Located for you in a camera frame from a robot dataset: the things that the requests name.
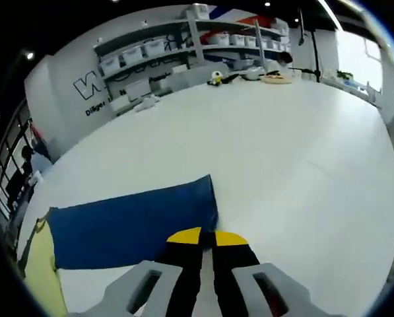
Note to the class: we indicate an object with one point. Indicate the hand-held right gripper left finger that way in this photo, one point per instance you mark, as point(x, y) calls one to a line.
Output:
point(150, 290)

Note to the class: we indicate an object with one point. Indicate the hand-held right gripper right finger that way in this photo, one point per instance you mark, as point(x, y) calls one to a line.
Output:
point(249, 290)

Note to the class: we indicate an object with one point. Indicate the yellow blue black garment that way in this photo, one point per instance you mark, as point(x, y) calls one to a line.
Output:
point(130, 224)

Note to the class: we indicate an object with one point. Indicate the white crumpled cloth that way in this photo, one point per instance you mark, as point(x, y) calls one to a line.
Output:
point(147, 104)

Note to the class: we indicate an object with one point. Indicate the round tray with items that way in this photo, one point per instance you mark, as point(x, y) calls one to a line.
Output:
point(276, 79)

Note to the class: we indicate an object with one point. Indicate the hand-held gripper lying on table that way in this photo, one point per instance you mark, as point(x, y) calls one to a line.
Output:
point(218, 78)

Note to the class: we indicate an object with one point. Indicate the rows of white storage boxes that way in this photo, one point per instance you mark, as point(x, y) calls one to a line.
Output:
point(144, 48)

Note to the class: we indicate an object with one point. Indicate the black tripod stand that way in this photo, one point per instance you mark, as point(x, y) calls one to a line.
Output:
point(313, 49)

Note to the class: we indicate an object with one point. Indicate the grey metal shelving unit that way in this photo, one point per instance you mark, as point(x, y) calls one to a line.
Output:
point(196, 43)

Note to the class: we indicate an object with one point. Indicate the white ceiling light strip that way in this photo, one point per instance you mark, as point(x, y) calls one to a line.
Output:
point(330, 13)

